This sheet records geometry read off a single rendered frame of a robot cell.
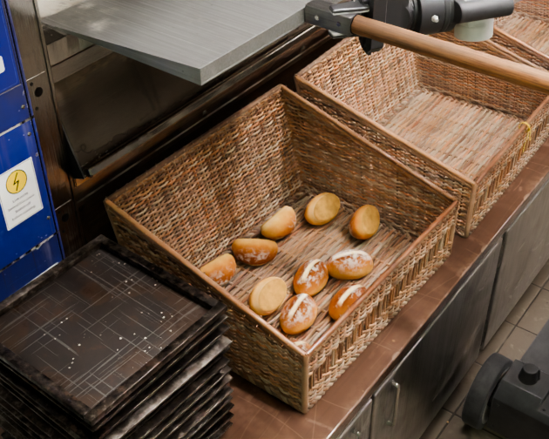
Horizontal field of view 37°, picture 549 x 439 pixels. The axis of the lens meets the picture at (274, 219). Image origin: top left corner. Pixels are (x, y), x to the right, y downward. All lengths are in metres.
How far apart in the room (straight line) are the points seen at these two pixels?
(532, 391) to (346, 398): 0.69
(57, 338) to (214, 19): 0.58
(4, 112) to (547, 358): 1.50
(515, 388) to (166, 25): 1.23
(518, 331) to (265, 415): 1.20
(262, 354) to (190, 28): 0.58
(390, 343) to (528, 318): 1.01
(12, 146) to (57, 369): 0.36
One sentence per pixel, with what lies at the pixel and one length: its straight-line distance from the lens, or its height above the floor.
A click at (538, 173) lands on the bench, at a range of 2.17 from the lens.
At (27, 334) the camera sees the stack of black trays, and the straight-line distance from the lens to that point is 1.31.
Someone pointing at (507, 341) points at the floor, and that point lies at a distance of 2.53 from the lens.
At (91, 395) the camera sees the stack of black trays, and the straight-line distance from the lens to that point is 1.21.
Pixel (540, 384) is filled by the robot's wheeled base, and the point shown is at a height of 0.21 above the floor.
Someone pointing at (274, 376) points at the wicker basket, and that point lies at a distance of 1.52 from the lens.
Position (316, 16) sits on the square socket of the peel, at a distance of 1.39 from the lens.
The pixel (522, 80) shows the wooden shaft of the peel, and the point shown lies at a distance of 1.25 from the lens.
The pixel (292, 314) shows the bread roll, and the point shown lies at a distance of 1.62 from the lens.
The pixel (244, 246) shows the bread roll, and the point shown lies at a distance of 1.76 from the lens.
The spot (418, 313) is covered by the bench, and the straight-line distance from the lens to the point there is 1.72.
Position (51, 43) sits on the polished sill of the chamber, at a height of 1.18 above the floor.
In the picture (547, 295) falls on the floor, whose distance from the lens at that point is 2.70.
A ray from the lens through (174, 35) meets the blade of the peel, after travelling 1.38.
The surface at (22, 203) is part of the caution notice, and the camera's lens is 1.43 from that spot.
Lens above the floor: 1.78
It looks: 38 degrees down
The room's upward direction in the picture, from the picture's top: 1 degrees counter-clockwise
